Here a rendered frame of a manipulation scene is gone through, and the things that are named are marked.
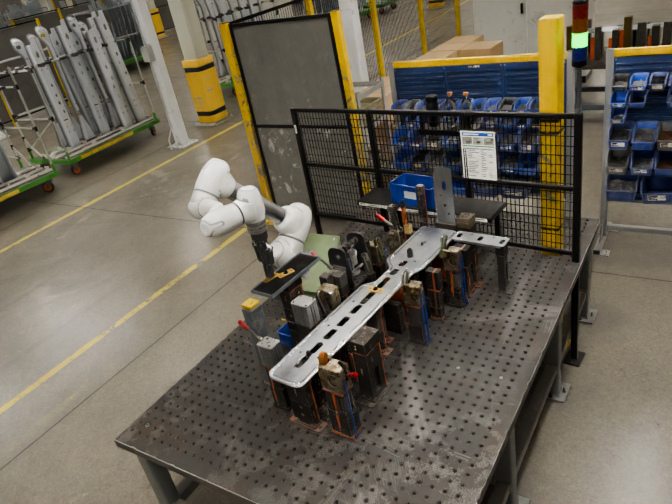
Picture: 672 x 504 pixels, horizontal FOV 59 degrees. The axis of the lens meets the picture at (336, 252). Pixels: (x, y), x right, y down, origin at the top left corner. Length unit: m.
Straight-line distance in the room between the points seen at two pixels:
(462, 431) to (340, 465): 0.51
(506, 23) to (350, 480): 7.99
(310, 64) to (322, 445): 3.47
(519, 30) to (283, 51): 4.93
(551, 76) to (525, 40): 6.33
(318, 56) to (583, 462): 3.58
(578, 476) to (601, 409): 0.49
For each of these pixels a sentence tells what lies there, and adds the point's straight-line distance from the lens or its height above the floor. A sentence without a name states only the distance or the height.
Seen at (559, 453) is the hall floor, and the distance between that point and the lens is 3.42.
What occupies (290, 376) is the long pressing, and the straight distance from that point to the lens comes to 2.47.
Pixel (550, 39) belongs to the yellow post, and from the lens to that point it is 3.18.
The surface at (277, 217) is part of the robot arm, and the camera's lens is 3.31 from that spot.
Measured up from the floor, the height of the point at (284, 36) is 1.84.
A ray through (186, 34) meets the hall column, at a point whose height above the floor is 1.50.
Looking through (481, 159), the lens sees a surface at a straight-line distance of 3.47.
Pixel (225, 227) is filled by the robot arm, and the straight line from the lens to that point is 2.47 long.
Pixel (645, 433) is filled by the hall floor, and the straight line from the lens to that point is 3.59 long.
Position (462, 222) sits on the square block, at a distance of 3.31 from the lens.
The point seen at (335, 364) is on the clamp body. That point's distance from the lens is 2.37.
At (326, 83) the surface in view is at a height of 1.43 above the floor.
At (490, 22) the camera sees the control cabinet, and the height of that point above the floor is 0.95.
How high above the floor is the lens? 2.55
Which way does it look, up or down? 28 degrees down
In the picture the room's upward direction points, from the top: 12 degrees counter-clockwise
